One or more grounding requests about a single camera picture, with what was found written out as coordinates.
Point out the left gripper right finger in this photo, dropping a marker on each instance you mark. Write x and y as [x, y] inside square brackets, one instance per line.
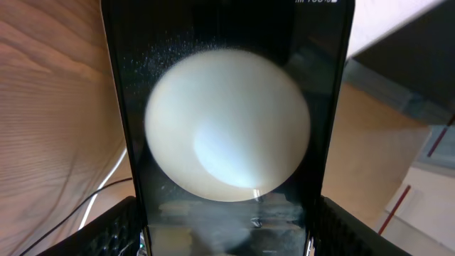
[338, 233]

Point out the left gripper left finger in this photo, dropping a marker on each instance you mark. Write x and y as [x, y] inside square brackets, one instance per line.
[114, 233]

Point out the black Samsung flip phone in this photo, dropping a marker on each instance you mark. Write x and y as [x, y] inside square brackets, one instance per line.
[227, 108]

